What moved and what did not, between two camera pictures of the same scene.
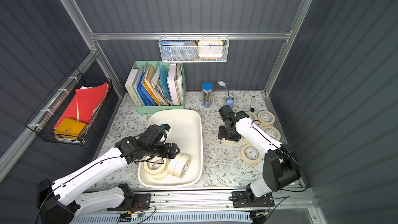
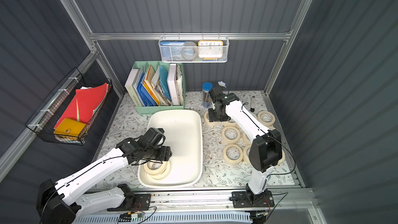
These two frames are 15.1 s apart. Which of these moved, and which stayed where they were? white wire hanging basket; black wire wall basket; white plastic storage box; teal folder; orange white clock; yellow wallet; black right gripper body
Moved: black right gripper body
Stayed: white wire hanging basket; orange white clock; black wire wall basket; white plastic storage box; yellow wallet; teal folder
